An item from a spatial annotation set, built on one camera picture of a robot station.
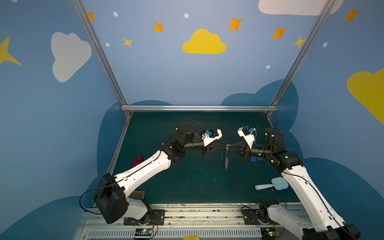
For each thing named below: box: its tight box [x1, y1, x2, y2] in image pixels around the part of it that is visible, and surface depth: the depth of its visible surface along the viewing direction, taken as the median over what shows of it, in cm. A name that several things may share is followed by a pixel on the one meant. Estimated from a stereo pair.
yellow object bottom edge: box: [183, 236, 200, 240], surface depth 69 cm
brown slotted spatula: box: [128, 190, 145, 200], surface depth 82 cm
